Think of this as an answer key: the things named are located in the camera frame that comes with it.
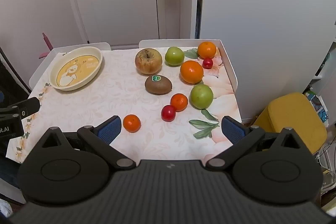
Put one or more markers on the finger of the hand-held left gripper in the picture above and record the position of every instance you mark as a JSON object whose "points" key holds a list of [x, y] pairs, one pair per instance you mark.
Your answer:
{"points": [[30, 107]]}

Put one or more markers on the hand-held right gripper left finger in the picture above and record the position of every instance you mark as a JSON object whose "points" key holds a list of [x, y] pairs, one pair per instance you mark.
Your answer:
{"points": [[111, 130]]}

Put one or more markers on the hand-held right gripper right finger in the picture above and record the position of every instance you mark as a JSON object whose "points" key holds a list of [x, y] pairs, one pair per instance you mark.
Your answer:
{"points": [[232, 130]]}

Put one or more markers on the small tangerine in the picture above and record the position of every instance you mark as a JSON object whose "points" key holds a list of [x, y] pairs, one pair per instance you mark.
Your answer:
{"points": [[131, 123], [179, 102]]}

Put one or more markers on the large green apple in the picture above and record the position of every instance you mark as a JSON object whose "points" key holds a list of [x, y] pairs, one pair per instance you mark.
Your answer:
{"points": [[201, 96]]}

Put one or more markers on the red plum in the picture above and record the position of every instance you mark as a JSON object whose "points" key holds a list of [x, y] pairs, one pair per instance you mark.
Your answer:
{"points": [[168, 113], [207, 63]]}

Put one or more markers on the cream bowl with duck print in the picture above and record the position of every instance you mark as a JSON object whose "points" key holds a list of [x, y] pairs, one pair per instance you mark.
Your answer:
{"points": [[76, 69]]}

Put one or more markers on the large orange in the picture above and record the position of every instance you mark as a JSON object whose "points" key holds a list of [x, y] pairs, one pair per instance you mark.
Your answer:
{"points": [[192, 72]]}

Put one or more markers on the floral tablecloth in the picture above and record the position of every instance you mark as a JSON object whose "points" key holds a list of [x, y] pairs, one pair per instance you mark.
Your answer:
{"points": [[105, 100]]}

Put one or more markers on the white raised-rim table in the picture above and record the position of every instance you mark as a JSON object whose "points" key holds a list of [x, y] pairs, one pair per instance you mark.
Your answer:
{"points": [[231, 74]]}

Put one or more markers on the yellow stool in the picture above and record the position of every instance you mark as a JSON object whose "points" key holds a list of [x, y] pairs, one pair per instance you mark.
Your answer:
{"points": [[291, 119]]}

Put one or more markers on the brown kiwi with green sticker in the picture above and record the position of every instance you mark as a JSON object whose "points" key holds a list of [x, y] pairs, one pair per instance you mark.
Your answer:
{"points": [[158, 85]]}

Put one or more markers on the large brownish apple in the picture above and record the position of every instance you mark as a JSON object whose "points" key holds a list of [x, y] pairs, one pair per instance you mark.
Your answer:
{"points": [[148, 61]]}

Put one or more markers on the medium orange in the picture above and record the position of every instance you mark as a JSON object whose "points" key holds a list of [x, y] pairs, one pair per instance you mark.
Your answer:
{"points": [[206, 49]]}

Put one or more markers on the stack of colourful books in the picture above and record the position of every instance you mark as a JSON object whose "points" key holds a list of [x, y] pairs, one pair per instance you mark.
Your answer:
{"points": [[319, 106]]}

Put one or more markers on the small green apple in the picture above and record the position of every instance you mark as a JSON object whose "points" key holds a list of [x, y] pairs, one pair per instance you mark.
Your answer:
{"points": [[174, 56]]}

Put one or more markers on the white shelf unit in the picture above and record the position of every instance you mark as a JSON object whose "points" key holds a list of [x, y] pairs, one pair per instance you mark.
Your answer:
{"points": [[326, 87]]}

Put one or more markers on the white refrigerator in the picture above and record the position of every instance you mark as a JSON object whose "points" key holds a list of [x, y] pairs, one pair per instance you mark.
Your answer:
{"points": [[275, 29]]}

